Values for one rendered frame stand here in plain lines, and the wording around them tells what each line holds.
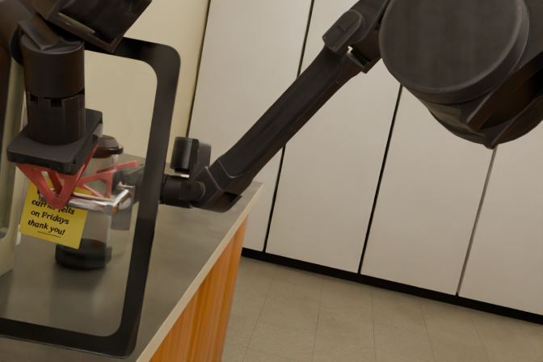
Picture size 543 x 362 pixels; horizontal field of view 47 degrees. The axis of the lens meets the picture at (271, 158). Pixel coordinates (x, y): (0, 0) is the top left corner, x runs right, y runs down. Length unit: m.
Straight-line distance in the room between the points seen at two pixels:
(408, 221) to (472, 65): 3.61
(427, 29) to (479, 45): 0.03
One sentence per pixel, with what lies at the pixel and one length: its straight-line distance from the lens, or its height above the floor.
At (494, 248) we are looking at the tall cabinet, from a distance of 4.05.
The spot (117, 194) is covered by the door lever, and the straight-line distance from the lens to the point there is 0.76.
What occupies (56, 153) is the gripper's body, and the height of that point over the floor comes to 1.27.
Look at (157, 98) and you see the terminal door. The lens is 0.74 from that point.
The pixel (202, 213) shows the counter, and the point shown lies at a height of 0.94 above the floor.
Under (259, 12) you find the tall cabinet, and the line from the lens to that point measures 3.82.
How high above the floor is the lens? 1.42
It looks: 11 degrees down
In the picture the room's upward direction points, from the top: 11 degrees clockwise
